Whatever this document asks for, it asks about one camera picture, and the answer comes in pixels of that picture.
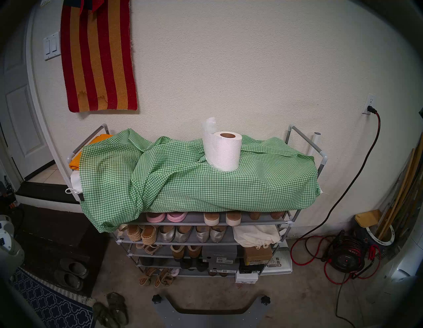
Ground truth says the green gingham cloth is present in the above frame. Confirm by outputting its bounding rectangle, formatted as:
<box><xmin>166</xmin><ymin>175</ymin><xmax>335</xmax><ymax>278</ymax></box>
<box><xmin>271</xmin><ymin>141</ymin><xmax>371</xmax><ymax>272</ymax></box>
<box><xmin>79</xmin><ymin>128</ymin><xmax>323</xmax><ymax>233</ymax></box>

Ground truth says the grey metal shoe rack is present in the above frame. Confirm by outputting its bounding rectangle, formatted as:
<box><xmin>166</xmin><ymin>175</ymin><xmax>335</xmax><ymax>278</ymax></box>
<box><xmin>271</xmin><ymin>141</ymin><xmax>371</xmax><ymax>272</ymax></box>
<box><xmin>67</xmin><ymin>124</ymin><xmax>328</xmax><ymax>277</ymax></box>

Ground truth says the grey Vionic shoebox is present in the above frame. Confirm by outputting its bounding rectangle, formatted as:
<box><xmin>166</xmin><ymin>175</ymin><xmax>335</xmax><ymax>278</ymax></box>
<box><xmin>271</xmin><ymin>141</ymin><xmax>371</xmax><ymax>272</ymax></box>
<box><xmin>208</xmin><ymin>263</ymin><xmax>240</xmax><ymax>273</ymax></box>
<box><xmin>202</xmin><ymin>245</ymin><xmax>238</xmax><ymax>264</ymax></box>

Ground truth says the brown cardboard shoebox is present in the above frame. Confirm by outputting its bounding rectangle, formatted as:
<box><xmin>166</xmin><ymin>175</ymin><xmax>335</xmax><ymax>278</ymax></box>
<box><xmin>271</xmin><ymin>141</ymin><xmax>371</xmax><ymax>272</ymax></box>
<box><xmin>243</xmin><ymin>245</ymin><xmax>273</xmax><ymax>266</ymax></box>

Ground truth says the white PVC pipe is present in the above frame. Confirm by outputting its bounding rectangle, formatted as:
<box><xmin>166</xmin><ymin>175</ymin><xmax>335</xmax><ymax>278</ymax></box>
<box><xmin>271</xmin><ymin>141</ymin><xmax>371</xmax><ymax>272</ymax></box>
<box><xmin>307</xmin><ymin>132</ymin><xmax>321</xmax><ymax>157</ymax></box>

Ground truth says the black shoebox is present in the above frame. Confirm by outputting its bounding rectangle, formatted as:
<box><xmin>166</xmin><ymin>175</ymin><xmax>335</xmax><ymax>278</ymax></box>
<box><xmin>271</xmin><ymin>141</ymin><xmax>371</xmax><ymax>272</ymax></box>
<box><xmin>239</xmin><ymin>259</ymin><xmax>265</xmax><ymax>274</ymax></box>

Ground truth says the small white shoebox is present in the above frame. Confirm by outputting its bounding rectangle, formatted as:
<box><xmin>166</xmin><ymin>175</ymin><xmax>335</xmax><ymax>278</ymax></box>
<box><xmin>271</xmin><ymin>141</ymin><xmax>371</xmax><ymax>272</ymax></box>
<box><xmin>235</xmin><ymin>270</ymin><xmax>259</xmax><ymax>284</ymax></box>

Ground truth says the white labelled flat box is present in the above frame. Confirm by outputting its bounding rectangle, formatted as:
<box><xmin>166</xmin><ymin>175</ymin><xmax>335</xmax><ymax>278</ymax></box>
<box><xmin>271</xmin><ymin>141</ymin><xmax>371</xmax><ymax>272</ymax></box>
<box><xmin>261</xmin><ymin>240</ymin><xmax>293</xmax><ymax>276</ymax></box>

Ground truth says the orange folded towel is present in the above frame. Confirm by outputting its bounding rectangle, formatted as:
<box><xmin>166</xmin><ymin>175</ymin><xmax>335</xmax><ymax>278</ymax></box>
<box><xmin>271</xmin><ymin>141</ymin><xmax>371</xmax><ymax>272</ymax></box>
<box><xmin>69</xmin><ymin>134</ymin><xmax>113</xmax><ymax>171</ymax></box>

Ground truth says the red orange striped rug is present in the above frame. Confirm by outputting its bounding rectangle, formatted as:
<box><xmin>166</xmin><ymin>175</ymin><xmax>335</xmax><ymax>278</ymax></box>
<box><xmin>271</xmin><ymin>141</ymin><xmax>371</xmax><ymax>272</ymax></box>
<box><xmin>60</xmin><ymin>0</ymin><xmax>138</xmax><ymax>113</ymax></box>

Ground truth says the tan dustpan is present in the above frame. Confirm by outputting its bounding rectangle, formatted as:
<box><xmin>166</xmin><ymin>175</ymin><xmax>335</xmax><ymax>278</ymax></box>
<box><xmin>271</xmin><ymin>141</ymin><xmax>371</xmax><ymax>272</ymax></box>
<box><xmin>355</xmin><ymin>209</ymin><xmax>382</xmax><ymax>228</ymax></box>

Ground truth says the grey slipper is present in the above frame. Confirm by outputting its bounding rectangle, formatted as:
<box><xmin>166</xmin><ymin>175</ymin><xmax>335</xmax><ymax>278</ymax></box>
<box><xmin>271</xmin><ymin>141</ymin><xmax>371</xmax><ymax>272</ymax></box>
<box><xmin>55</xmin><ymin>270</ymin><xmax>83</xmax><ymax>291</ymax></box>
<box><xmin>59</xmin><ymin>258</ymin><xmax>89</xmax><ymax>279</ymax></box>

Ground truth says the black doorstep mat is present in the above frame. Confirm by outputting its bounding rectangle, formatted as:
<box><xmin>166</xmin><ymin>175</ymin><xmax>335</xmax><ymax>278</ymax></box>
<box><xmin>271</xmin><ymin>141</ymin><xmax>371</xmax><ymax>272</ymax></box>
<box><xmin>16</xmin><ymin>181</ymin><xmax>80</xmax><ymax>204</ymax></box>

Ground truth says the dark brown wooden step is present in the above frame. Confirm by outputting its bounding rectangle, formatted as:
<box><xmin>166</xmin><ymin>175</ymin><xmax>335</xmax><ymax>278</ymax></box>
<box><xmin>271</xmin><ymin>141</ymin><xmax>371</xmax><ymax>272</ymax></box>
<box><xmin>13</xmin><ymin>204</ymin><xmax>109</xmax><ymax>296</ymax></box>

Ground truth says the leaning wooden sticks bundle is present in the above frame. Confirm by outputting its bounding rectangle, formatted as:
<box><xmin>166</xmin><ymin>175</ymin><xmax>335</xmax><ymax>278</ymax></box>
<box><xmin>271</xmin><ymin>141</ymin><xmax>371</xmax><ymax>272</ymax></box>
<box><xmin>377</xmin><ymin>132</ymin><xmax>423</xmax><ymax>240</ymax></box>

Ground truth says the blue bucket white rim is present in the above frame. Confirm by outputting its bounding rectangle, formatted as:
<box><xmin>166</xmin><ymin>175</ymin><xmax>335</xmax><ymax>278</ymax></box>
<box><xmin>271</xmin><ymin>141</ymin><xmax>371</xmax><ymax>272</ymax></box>
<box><xmin>355</xmin><ymin>225</ymin><xmax>395</xmax><ymax>252</ymax></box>

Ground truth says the blue patterned rug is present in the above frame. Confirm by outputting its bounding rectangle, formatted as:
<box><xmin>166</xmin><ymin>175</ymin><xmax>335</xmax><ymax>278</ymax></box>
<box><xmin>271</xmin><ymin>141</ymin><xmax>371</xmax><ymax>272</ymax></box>
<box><xmin>10</xmin><ymin>267</ymin><xmax>96</xmax><ymax>328</ymax></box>

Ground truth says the white panel door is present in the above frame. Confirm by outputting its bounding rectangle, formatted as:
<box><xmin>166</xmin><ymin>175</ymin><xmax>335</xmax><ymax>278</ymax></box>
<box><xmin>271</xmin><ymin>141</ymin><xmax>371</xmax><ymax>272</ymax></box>
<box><xmin>0</xmin><ymin>10</ymin><xmax>55</xmax><ymax>181</ymax></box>

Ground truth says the cream drawstring dust bag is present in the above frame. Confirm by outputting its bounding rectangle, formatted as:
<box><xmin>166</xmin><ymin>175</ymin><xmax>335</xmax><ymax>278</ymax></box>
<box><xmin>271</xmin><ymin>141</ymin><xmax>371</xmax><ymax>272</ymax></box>
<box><xmin>233</xmin><ymin>225</ymin><xmax>281</xmax><ymax>249</ymax></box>

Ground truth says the pink strappy sandal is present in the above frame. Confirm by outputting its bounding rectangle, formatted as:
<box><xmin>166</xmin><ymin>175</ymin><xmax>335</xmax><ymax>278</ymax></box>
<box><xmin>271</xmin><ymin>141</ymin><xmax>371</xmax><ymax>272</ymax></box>
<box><xmin>136</xmin><ymin>244</ymin><xmax>162</xmax><ymax>256</ymax></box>

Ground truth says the tan strappy sandal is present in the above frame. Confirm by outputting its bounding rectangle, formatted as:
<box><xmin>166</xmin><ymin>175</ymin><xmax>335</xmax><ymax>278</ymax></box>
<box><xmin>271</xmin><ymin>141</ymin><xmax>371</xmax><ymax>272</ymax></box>
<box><xmin>139</xmin><ymin>268</ymin><xmax>157</xmax><ymax>287</ymax></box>
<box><xmin>155</xmin><ymin>268</ymin><xmax>174</xmax><ymax>287</ymax></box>

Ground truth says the white drawstring shoe bag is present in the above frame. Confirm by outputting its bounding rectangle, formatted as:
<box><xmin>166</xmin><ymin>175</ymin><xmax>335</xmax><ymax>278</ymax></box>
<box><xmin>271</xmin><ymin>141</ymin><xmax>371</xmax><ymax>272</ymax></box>
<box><xmin>65</xmin><ymin>170</ymin><xmax>83</xmax><ymax>195</ymax></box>

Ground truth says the grey robot base frame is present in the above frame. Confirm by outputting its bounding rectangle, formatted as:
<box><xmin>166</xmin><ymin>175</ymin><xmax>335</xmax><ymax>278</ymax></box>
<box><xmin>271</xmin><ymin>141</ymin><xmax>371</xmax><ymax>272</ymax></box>
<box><xmin>152</xmin><ymin>294</ymin><xmax>271</xmax><ymax>328</ymax></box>

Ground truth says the black red cable reel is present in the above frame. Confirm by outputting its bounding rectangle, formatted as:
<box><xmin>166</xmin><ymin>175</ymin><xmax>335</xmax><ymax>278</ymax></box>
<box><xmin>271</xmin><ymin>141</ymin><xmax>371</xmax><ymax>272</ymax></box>
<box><xmin>326</xmin><ymin>230</ymin><xmax>367</xmax><ymax>273</ymax></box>

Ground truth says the black red power cord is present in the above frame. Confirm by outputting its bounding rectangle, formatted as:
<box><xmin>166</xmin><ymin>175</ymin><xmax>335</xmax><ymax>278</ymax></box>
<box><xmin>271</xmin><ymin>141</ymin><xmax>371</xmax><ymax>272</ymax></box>
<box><xmin>290</xmin><ymin>106</ymin><xmax>381</xmax><ymax>285</ymax></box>

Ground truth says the white wall outlet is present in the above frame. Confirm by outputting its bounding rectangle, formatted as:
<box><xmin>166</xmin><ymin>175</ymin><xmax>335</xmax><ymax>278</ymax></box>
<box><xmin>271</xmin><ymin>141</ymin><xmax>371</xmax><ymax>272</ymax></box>
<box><xmin>362</xmin><ymin>94</ymin><xmax>376</xmax><ymax>115</ymax></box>

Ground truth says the olive strap sandal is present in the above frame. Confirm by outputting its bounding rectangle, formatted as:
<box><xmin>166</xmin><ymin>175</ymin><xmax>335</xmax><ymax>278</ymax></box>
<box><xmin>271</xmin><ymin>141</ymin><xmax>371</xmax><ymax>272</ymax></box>
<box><xmin>106</xmin><ymin>292</ymin><xmax>129</xmax><ymax>326</ymax></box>
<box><xmin>93</xmin><ymin>302</ymin><xmax>114</xmax><ymax>328</ymax></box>

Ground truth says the white light switch plate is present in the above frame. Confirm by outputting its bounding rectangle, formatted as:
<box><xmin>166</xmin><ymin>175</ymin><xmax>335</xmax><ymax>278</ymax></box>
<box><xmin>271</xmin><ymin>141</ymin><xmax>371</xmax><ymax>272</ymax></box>
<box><xmin>43</xmin><ymin>32</ymin><xmax>61</xmax><ymax>61</ymax></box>

